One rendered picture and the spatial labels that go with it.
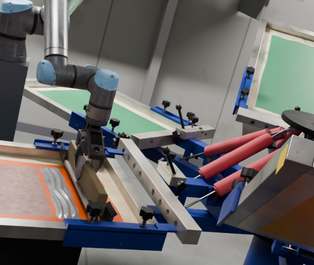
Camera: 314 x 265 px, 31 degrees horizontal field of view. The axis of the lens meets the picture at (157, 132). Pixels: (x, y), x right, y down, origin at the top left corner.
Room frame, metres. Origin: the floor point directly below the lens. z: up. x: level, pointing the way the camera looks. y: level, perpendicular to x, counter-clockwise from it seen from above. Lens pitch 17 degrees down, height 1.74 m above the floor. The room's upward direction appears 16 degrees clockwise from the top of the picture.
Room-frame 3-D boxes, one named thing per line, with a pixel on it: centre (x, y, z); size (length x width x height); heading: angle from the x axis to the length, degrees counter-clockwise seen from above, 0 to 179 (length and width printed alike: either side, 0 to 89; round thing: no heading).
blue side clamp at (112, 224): (1.44, 0.04, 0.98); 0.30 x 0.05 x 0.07; 115
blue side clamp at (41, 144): (1.94, 0.27, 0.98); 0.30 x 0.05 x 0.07; 115
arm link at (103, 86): (1.70, 0.20, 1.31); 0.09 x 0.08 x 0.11; 32
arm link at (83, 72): (1.77, 0.26, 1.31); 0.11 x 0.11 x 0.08; 32
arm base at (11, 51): (2.19, 0.66, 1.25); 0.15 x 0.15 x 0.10
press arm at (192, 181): (1.83, -0.14, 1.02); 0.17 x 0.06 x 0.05; 115
